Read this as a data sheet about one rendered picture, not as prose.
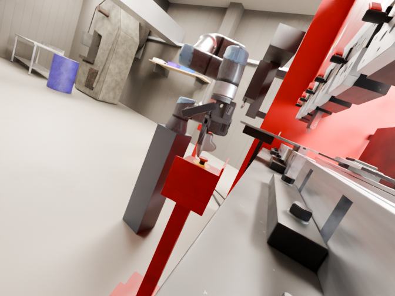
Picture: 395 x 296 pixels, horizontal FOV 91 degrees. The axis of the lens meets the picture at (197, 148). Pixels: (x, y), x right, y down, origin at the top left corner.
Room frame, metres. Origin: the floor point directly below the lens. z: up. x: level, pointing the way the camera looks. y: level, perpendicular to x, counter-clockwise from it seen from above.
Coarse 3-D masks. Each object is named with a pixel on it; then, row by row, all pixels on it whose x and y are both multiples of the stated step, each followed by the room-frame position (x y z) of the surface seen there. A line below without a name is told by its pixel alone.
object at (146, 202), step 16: (160, 128) 1.26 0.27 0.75; (160, 144) 1.24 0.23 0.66; (176, 144) 1.23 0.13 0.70; (144, 160) 1.28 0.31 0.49; (160, 160) 1.21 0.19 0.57; (144, 176) 1.25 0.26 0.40; (160, 176) 1.20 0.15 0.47; (144, 192) 1.23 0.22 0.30; (160, 192) 1.26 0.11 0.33; (128, 208) 1.27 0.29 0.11; (144, 208) 1.20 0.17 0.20; (160, 208) 1.33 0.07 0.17; (128, 224) 1.24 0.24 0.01; (144, 224) 1.23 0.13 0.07
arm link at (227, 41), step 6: (222, 36) 1.06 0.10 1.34; (222, 42) 1.04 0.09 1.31; (228, 42) 1.05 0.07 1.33; (234, 42) 1.06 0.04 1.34; (222, 48) 1.05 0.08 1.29; (216, 54) 1.06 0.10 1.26; (222, 54) 1.06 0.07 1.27; (210, 84) 1.19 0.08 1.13; (210, 90) 1.19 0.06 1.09; (210, 96) 1.20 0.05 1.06; (204, 102) 1.24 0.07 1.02; (210, 102) 1.22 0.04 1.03; (204, 114) 1.25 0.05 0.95; (198, 120) 1.28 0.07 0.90
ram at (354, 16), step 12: (360, 0) 1.19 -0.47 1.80; (372, 0) 0.76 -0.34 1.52; (348, 12) 1.66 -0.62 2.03; (360, 12) 0.91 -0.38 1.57; (348, 24) 1.17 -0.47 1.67; (360, 24) 0.73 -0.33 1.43; (336, 36) 1.58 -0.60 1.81; (348, 36) 0.89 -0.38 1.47; (348, 48) 0.72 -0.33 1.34; (324, 60) 1.49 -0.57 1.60
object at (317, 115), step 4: (316, 112) 0.88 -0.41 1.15; (320, 112) 0.85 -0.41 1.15; (312, 116) 0.93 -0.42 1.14; (316, 116) 0.85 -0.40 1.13; (320, 116) 0.84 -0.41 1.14; (312, 120) 0.87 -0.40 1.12; (316, 120) 0.85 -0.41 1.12; (308, 124) 0.93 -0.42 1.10; (312, 124) 0.85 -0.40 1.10; (316, 124) 0.84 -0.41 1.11; (308, 128) 0.91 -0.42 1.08; (312, 128) 0.85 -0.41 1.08; (308, 132) 0.87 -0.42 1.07
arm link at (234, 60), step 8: (232, 48) 0.62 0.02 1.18; (240, 48) 0.62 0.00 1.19; (224, 56) 0.64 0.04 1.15; (232, 56) 0.62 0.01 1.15; (240, 56) 0.62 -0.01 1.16; (248, 56) 0.64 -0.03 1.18; (224, 64) 0.63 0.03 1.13; (232, 64) 0.62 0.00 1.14; (240, 64) 0.62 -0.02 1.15; (224, 72) 0.62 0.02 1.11; (232, 72) 0.62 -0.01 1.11; (240, 72) 0.63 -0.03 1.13; (224, 80) 0.62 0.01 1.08; (232, 80) 0.62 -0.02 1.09
